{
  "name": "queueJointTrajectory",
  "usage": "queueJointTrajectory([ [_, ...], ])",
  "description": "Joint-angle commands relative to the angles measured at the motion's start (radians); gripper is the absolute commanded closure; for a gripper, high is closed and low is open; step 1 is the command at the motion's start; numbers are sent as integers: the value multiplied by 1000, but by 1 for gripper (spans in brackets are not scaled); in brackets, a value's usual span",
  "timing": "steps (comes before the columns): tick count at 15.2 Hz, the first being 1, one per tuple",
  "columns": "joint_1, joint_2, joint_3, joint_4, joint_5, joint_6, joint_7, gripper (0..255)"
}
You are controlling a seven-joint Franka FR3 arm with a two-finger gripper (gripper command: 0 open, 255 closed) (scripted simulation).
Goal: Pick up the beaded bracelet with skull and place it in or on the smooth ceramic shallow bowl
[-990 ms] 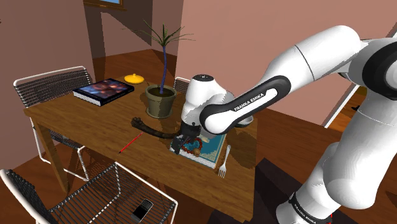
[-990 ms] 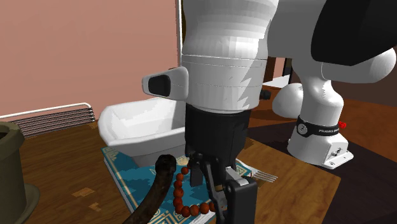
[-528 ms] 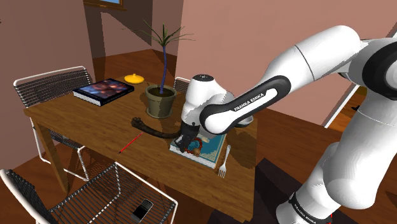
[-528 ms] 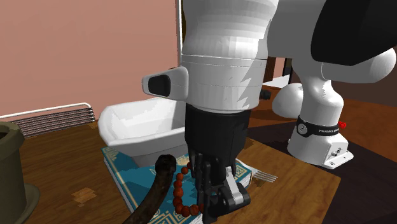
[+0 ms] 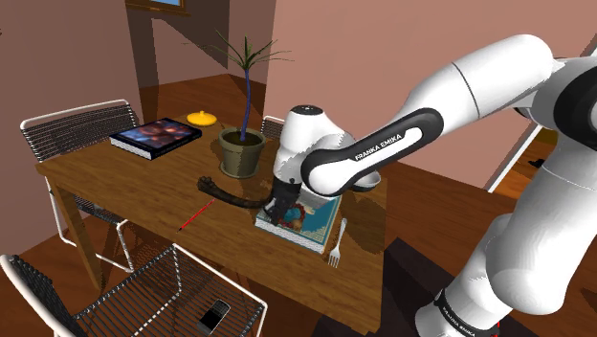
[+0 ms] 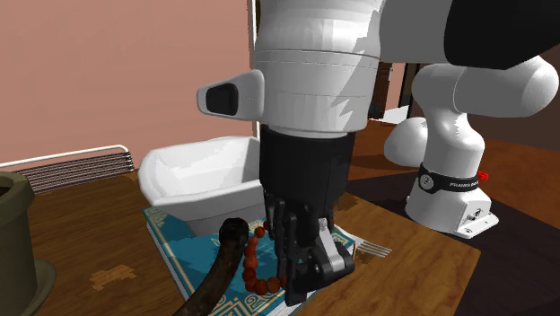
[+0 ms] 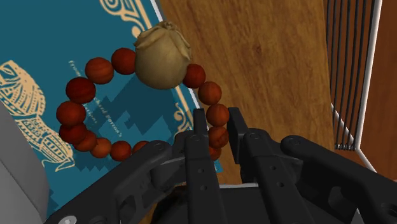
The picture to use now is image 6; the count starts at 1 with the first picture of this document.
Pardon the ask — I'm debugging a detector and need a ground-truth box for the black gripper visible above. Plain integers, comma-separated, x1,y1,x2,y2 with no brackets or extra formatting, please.
258,124,357,307

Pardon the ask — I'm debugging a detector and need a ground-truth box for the brown wooden table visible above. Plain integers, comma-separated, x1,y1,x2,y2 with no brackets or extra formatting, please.
0,169,482,316

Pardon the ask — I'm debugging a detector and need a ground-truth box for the dark robot stand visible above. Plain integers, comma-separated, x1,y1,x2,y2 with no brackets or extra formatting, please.
344,168,560,316

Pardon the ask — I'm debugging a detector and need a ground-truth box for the white framed slatted rack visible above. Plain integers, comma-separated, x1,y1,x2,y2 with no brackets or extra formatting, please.
0,144,136,197

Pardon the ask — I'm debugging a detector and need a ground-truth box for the white angular bowl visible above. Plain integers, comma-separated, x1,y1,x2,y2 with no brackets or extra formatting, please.
137,136,264,237

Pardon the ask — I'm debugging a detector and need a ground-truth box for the blue patterned book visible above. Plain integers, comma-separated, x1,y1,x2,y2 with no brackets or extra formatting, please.
143,206,365,316

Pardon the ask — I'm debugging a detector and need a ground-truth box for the silver fork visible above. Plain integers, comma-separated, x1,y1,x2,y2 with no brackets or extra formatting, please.
347,234,393,260

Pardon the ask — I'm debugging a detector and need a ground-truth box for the olive green vase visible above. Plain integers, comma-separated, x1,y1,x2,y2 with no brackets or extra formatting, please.
0,171,58,316

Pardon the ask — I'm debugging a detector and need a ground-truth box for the dark brown curved stick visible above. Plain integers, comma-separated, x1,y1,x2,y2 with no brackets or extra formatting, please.
171,217,250,316

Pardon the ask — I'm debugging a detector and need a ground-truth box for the red bead bracelet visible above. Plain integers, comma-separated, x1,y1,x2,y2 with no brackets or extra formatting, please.
241,220,288,295

